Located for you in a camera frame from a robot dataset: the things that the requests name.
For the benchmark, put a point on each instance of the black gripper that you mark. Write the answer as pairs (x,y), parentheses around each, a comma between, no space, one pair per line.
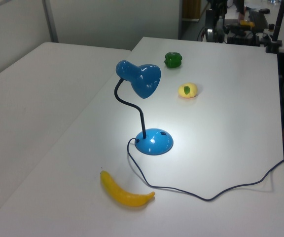
(219,7)

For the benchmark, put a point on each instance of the blue gooseneck desk lamp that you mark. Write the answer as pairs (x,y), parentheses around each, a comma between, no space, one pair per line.
(154,143)

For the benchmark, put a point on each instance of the black electronic equipment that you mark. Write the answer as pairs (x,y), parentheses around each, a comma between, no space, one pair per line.
(240,37)

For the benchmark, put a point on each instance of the grey shelf with wood panel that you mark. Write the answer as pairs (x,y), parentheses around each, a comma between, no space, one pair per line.
(191,10)

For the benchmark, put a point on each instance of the small yellow object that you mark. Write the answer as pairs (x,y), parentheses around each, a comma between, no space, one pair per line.
(246,23)

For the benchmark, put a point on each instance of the black computer keyboard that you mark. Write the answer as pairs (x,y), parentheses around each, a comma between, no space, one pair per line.
(258,18)

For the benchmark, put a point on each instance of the black computer mouse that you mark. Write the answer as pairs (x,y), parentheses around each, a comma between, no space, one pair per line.
(264,10)

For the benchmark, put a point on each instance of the green toy bell pepper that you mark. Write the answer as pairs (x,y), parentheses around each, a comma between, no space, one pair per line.
(172,60)

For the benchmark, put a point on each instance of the yellow toy peach with leaf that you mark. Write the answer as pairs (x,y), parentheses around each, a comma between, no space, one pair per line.
(188,91)

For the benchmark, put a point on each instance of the yellow toy banana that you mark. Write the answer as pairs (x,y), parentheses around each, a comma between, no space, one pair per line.
(122,195)

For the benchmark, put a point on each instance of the white plastic folding table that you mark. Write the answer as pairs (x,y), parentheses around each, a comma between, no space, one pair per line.
(33,98)

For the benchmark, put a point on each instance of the black camera pole with clamp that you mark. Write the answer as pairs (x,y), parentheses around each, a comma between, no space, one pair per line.
(277,29)

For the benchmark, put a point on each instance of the grey metal partition post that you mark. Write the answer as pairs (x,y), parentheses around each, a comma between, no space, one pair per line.
(50,19)

